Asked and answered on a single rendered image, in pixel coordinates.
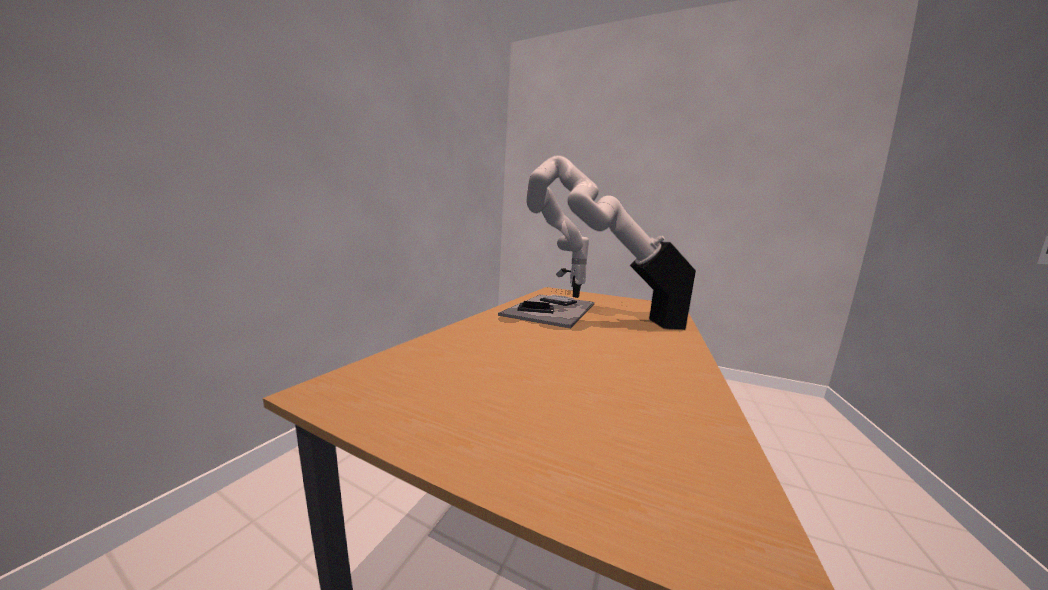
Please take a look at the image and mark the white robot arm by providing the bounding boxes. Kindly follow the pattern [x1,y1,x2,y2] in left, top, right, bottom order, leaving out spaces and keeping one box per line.
[527,156,665,265]

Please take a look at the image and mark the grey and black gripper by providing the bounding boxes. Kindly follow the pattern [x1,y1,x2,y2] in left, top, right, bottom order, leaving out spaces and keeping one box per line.
[570,263,586,298]

